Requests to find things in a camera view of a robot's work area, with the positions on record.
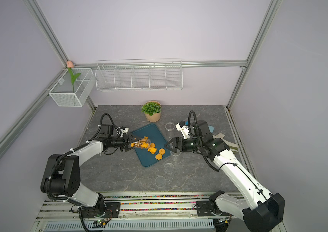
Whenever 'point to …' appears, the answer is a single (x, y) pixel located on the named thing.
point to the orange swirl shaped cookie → (152, 145)
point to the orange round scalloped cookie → (162, 151)
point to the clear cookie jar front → (142, 143)
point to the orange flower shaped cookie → (158, 156)
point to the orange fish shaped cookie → (152, 150)
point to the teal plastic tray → (152, 132)
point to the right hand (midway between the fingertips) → (169, 145)
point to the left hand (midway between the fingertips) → (138, 142)
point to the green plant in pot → (152, 109)
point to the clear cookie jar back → (175, 153)
